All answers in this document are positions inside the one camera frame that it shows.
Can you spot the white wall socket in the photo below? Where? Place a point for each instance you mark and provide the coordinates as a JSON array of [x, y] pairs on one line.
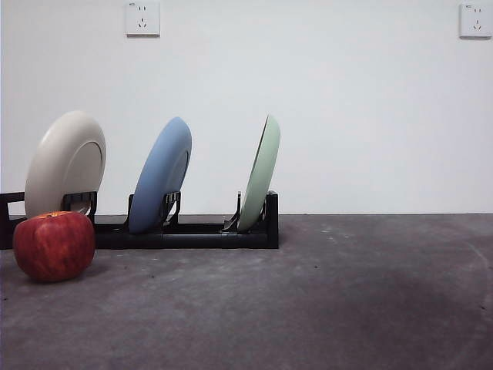
[[475, 21], [142, 19]]

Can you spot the black plate rack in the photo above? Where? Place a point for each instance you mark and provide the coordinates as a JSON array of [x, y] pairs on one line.
[[200, 241]]

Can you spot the cream plate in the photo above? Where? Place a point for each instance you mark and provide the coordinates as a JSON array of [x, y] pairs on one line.
[[58, 162]]

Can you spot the red apple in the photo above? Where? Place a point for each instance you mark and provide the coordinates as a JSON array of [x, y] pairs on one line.
[[54, 246]]

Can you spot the pale green plate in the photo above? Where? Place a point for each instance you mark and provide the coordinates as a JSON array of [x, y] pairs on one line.
[[262, 173]]

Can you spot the blue plate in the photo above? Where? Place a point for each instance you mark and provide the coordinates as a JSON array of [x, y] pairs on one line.
[[158, 181]]

